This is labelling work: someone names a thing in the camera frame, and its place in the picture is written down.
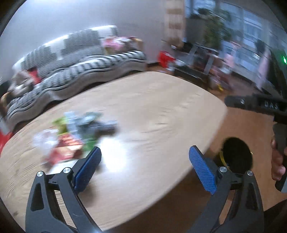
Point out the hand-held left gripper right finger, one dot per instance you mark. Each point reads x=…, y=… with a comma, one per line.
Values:
x=203, y=171

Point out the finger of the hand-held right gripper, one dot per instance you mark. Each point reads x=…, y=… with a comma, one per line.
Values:
x=241, y=102

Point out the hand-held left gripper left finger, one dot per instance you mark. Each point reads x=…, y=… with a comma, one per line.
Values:
x=87, y=171

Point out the silver cigarette box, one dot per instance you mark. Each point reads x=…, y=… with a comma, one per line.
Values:
x=71, y=122

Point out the person's right hand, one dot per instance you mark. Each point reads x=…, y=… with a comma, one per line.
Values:
x=278, y=170

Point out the red snack packet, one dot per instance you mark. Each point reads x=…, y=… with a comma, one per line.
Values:
x=64, y=149

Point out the dark small box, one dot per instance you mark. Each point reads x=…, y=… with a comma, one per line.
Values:
x=108, y=127

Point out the grey-green packet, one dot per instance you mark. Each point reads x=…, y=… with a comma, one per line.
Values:
x=89, y=122

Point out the green snack packet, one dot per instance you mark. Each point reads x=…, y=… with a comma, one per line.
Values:
x=60, y=125

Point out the white crumpled wrapper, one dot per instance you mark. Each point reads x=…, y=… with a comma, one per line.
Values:
x=42, y=140

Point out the low dark metal rack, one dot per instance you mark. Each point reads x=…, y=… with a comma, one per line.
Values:
x=197, y=67

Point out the green potted plant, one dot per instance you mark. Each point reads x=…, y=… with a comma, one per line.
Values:
x=214, y=29

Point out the red plastic bag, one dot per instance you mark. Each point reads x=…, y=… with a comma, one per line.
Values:
x=4, y=141

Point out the red cloth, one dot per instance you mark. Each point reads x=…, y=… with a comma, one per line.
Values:
x=33, y=76

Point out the wooden-armed sofa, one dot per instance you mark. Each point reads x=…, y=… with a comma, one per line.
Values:
x=4, y=98

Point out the beige plush toy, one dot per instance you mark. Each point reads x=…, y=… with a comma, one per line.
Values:
x=19, y=83

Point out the beige checkered wall hanging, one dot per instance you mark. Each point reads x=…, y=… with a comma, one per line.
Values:
x=173, y=20

